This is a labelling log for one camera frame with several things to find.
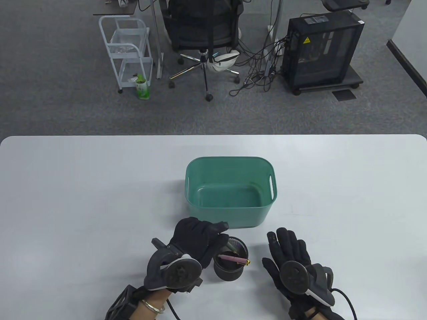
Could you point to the black floor outlet cover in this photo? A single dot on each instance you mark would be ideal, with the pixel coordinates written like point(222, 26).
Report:
point(344, 95)

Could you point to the white desk leg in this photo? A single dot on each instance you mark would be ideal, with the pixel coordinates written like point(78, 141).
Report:
point(159, 63)
point(272, 33)

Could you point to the grey power strip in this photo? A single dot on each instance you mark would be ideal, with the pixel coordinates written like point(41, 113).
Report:
point(270, 68)

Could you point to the black wheeled platform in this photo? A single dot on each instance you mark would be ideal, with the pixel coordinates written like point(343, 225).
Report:
point(353, 78)

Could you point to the black white hand tracker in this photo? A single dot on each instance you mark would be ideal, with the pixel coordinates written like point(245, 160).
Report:
point(180, 275)
point(293, 276)

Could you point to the person's right forearm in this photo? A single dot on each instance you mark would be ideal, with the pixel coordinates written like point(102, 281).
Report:
point(312, 316)

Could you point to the clear plastic bag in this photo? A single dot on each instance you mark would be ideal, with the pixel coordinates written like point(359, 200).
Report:
point(121, 49)

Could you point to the green drink bottle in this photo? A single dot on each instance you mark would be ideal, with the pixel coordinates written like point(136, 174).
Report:
point(142, 90)

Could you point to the white bag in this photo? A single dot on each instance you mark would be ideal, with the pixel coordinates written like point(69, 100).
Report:
point(222, 61)

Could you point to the green plastic bin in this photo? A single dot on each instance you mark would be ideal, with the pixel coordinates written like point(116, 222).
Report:
point(230, 215)

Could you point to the black chair base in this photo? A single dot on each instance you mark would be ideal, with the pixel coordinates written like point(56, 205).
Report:
point(343, 4)

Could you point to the pink fountain pen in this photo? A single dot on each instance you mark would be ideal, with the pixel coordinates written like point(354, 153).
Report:
point(230, 258)

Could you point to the black computer cabinet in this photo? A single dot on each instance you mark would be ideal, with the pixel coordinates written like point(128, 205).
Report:
point(320, 53)

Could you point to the person's left forearm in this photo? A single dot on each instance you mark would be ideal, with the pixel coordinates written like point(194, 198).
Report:
point(146, 312)

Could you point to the person's left hand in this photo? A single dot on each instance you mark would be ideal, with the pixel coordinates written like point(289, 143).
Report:
point(193, 236)

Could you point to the white rolling cart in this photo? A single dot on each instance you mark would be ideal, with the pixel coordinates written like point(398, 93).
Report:
point(128, 36)

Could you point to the person's right hand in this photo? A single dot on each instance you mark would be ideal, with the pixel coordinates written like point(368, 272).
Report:
point(290, 246)

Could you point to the black mesh pen holder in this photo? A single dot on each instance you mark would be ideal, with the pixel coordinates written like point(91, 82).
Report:
point(228, 271)

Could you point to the black mesh office chair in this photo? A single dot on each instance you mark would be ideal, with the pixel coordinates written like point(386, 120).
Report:
point(200, 26)

